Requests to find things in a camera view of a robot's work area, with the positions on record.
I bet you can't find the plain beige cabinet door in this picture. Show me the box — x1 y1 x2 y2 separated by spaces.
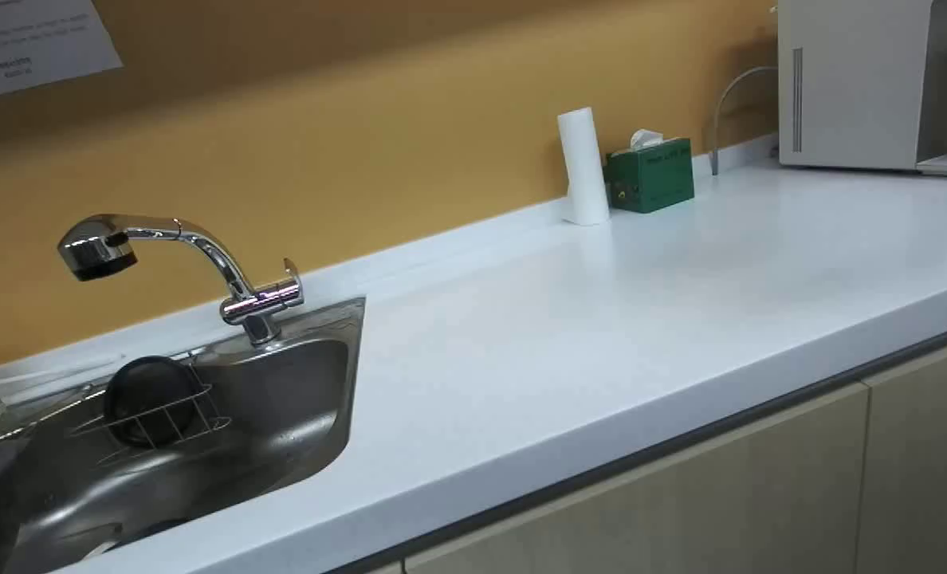
402 382 871 574

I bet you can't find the white paper wall notice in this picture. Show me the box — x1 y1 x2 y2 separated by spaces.
0 0 125 106

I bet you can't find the wire sponge rack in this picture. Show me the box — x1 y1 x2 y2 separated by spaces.
72 378 235 457

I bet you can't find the chrome sink faucet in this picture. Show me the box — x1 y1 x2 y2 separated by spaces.
53 209 307 349

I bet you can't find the green tissue box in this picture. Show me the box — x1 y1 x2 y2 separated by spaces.
604 138 697 215

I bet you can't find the silver coffee machine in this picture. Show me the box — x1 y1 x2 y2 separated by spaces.
774 0 947 181

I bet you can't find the stainless steel sink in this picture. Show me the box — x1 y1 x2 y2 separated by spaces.
0 292 369 574

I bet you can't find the power cable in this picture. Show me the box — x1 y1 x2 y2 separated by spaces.
705 62 781 177

